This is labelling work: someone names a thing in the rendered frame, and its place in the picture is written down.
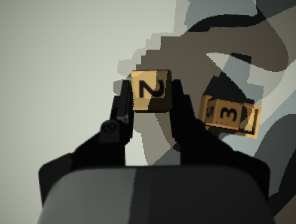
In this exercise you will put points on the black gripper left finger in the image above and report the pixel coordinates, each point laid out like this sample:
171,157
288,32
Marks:
105,148

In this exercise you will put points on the tan cube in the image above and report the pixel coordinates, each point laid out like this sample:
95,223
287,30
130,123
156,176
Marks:
151,91
223,113

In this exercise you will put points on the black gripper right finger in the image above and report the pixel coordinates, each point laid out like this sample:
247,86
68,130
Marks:
200,147

